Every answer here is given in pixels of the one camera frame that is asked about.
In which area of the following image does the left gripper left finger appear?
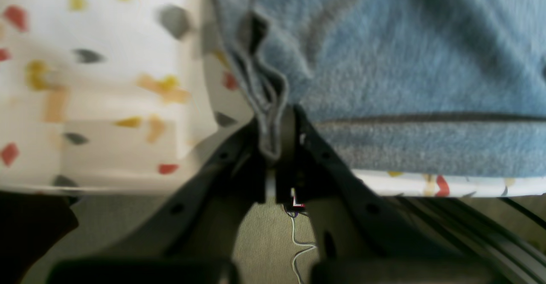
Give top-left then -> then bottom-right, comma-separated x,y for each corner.
47,119 -> 267,284

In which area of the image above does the white cable on floor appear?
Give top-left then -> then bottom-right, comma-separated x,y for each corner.
291,216 -> 317,284

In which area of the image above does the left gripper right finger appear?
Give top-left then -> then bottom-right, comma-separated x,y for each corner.
275,107 -> 504,284

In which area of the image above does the grey t-shirt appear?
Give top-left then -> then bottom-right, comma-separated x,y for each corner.
212,0 -> 546,177

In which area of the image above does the terrazzo pattern tablecloth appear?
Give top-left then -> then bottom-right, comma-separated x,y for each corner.
1,0 -> 545,197

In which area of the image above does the small labelled plug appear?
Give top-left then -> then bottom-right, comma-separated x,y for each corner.
282,188 -> 307,219

